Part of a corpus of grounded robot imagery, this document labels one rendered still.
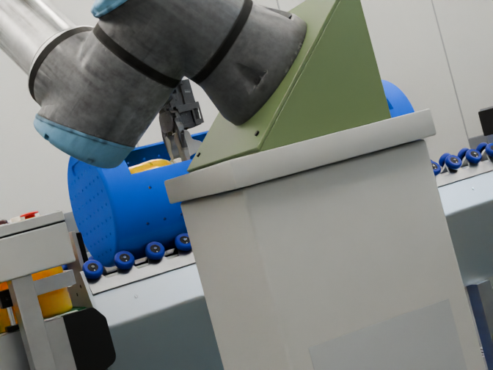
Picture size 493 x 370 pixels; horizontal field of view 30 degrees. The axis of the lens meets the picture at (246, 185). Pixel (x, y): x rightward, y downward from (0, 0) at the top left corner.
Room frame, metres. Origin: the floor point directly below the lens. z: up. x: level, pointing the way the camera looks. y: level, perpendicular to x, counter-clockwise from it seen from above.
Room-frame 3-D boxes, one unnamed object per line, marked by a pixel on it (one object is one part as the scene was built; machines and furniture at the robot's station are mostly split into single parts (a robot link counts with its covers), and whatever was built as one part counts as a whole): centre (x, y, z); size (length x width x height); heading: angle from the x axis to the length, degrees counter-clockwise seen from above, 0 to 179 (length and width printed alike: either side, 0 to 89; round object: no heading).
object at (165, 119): (2.18, 0.11, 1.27); 0.09 x 0.08 x 0.12; 118
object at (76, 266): (2.08, 0.41, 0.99); 0.10 x 0.02 x 0.12; 28
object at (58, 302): (1.88, 0.44, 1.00); 0.07 x 0.07 x 0.19
